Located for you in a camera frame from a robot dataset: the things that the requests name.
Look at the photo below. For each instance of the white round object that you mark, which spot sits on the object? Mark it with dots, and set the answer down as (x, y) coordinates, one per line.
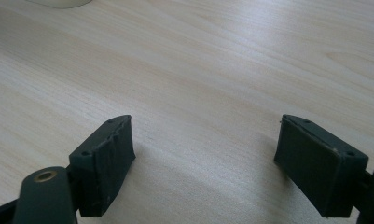
(61, 3)

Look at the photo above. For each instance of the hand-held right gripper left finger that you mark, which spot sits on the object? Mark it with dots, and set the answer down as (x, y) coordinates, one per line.
(101, 165)

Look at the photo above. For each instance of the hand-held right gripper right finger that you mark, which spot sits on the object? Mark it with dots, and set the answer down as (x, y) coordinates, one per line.
(321, 168)

